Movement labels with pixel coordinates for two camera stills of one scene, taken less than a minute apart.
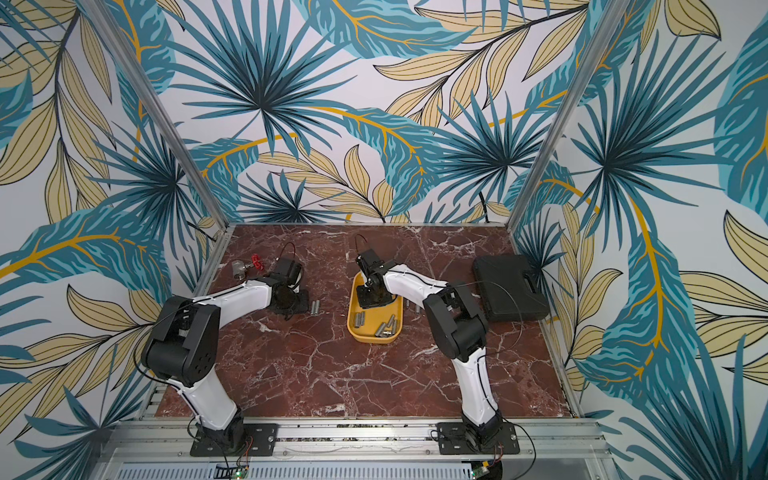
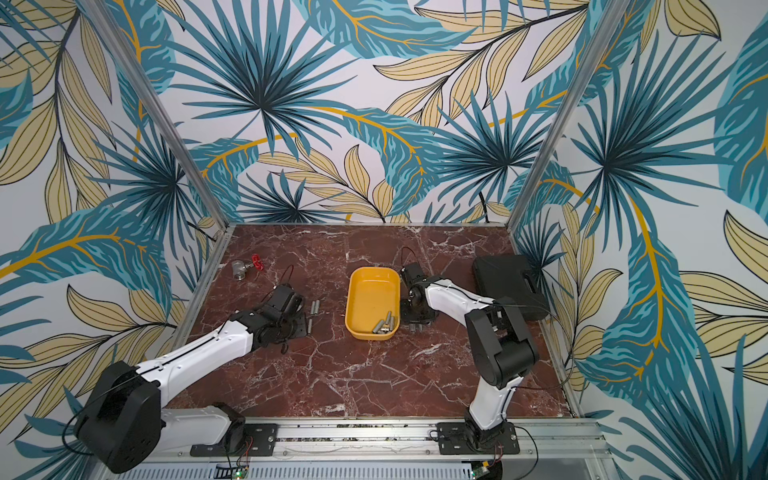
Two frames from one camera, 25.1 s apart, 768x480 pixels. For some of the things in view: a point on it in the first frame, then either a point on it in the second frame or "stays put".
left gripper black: [302, 307] → [302, 329]
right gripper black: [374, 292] → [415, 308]
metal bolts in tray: [385, 330] stays put
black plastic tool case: [511, 287] stays put
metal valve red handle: [239, 267] stays put
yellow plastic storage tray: [378, 325] stays put
